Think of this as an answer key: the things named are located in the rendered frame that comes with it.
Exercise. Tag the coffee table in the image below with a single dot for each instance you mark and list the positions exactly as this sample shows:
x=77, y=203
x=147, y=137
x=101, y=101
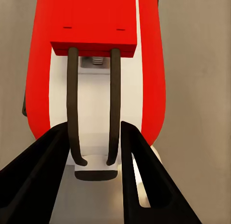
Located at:
x=194, y=144

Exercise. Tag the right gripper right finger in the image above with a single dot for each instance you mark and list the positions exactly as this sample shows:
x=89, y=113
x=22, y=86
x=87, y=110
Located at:
x=168, y=205

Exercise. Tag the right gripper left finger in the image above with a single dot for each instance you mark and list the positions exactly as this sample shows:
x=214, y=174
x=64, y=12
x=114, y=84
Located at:
x=30, y=183

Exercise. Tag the radio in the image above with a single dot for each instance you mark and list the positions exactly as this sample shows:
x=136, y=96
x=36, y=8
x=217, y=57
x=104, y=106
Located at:
x=93, y=64

